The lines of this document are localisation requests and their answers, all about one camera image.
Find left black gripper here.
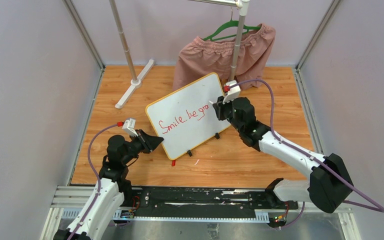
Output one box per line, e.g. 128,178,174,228
122,129,164,165

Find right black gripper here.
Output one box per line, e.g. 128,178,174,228
213,93,244,133

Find yellow framed whiteboard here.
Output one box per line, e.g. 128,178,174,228
145,72,230,161

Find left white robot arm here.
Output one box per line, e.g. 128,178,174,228
53,129,164,240

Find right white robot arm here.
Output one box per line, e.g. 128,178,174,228
212,96,353,213

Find pink shorts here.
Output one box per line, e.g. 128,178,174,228
172,23,276,91

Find green clothes hanger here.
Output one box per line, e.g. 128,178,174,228
202,7,261,42

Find silver clothes rack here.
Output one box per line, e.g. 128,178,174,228
109,0,251,110

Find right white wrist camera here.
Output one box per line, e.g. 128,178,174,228
222,80,241,104

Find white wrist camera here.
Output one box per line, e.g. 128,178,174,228
122,117,139,137
222,80,241,104

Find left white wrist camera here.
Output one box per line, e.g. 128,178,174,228
122,117,139,137

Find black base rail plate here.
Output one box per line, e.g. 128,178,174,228
51,185,352,223

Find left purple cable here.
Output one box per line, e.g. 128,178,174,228
66,121,125,240

